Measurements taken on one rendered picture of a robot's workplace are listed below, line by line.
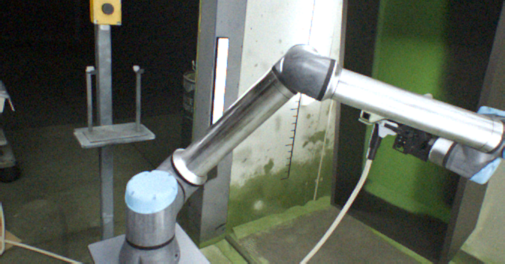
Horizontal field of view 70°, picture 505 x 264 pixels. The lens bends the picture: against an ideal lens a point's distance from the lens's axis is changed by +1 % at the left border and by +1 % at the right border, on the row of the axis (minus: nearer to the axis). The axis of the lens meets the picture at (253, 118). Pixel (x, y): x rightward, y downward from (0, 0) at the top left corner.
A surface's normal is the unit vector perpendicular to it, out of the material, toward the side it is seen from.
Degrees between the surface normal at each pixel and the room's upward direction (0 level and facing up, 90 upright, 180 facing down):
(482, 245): 57
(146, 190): 5
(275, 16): 90
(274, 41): 90
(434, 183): 102
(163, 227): 90
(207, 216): 90
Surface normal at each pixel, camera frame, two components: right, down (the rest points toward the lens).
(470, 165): -0.67, 0.07
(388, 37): -0.74, 0.32
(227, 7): 0.59, 0.30
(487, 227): -0.61, -0.43
